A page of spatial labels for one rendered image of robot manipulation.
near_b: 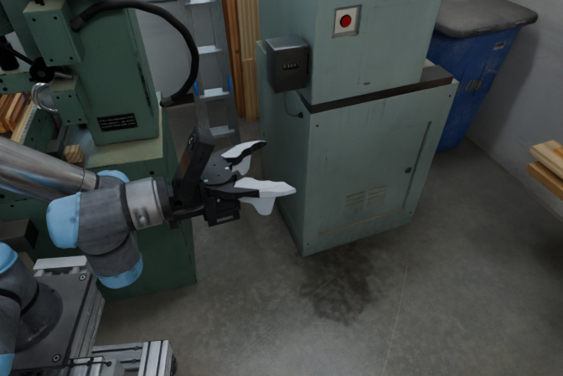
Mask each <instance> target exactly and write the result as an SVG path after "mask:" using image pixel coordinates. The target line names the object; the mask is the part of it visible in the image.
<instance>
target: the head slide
mask: <svg viewBox="0 0 563 376"><path fill-rule="evenodd" d="M0 1H1V3H2V5H3V7H4V10H5V12H6V14H7V15H8V18H9V20H10V22H11V24H12V26H13V29H14V31H15V33H16V34H17V36H18V39H19V41H20V44H21V45H22V47H23V50H24V52H25V54H26V55H27V57H28V58H29V59H31V60H32V61H34V60H35V59H36V58H38V57H43V56H42V54H41V53H40V50H39V47H38V45H37V43H36V41H35V39H34V36H33V34H32V32H31V30H30V27H29V25H28V23H27V20H26V18H25V17H24V15H23V11H24V9H25V8H26V7H27V6H28V4H29V2H31V1H33V0H0ZM56 67H57V71H60V72H63V71H62V69H61V67H60V65H57V66H56Z"/></svg>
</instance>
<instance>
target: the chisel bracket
mask: <svg viewBox="0 0 563 376"><path fill-rule="evenodd" d="M30 67H31V65H30V64H28V63H20V64H19V67H18V68H17V69H15V70H9V71H4V70H2V69H1V67H0V92H1V94H2V95H6V94H13V93H25V92H29V91H31V89H32V87H33V86H30V85H29V83H28V81H29V78H32V77H31V75H30V73H29V69H30Z"/></svg>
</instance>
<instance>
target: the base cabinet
mask: <svg viewBox="0 0 563 376"><path fill-rule="evenodd" d="M166 127H167V152H168V175H167V176H165V181H166V184H167V186H168V185H172V183H171V182H172V180H173V176H174V174H175V172H176V170H177V168H178V157H177V153H176V150H175V146H174V142H173V136H172V132H171V129H170V125H169V121H168V115H167V112H166ZM48 206H49V203H46V202H44V201H41V200H38V199H36V198H24V199H18V200H13V201H7V202H1V203H0V219H1V220H2V221H3V222H4V223H5V222H10V221H14V220H20V219H30V220H31V221H32V222H33V224H34V226H35V227H36V229H37V230H38V232H39V235H38V238H37V241H36V245H35V247H34V250H30V251H25V252H26V253H27V254H28V256H29V257H30V259H31V260H32V261H33V263H34V264H35V263H36V261H37V259H48V258H59V257H71V256H82V255H84V253H83V251H82V250H81V249H80V247H79V246H76V247H75V248H72V247H70V248H67V249H61V248H59V247H57V246H56V245H55V244H54V243H53V241H52V239H51V238H50V236H49V231H48V227H47V222H46V214H47V208H48ZM178 226H179V228H177V229H170V227H169V223H168V221H167V222H166V221H165V219H164V220H163V223H162V224H158V225H155V226H152V227H148V228H145V229H139V230H137V231H136V235H137V248H138V250H139V251H140V252H141V254H142V263H143V268H142V273H141V275H140V276H139V277H138V278H137V279H136V280H135V281H134V282H133V283H131V284H130V285H128V286H124V287H122V288H110V287H107V286H104V285H103V284H102V283H101V281H100V280H99V278H98V277H97V280H96V285H97V287H98V288H99V290H100V292H101V294H102V295H103V296H104V298H105V302H109V301H116V300H120V299H124V298H128V297H133V296H140V295H144V294H148V293H153V292H156V291H164V290H168V289H173V288H176V287H180V286H188V285H192V284H196V283H197V274H196V264H195V255H194V237H193V228H192V218H190V219H184V220H180V221H178Z"/></svg>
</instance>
